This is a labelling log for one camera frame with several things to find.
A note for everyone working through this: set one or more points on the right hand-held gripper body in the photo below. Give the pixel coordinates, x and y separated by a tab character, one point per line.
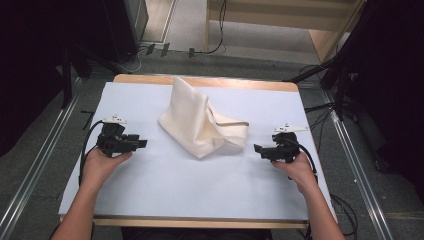
286	146

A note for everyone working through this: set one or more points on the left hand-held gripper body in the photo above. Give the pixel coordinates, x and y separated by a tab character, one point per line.
111	141

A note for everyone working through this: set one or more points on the cream white towel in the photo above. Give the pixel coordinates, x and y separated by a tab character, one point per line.
200	123

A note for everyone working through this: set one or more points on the person's left hand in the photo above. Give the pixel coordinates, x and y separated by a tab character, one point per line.
100	168

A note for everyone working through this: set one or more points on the person's right hand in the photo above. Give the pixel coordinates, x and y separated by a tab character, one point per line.
298	173

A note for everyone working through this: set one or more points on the white table mat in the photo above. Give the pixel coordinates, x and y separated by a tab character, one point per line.
166	183

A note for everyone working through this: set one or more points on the black metal stand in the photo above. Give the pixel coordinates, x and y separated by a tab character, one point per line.
340	86

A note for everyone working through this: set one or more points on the wooden table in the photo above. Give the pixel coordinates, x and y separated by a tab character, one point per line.
200	80

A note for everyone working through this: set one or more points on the dark cabinet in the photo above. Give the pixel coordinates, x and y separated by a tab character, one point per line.
126	30

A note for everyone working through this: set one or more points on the black curtain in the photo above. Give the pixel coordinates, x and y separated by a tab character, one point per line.
30	66
393	83

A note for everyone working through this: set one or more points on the light wooden shelf unit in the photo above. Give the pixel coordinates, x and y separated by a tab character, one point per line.
283	16

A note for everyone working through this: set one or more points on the metal floor rail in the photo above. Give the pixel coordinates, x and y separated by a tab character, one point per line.
36	166
360	173

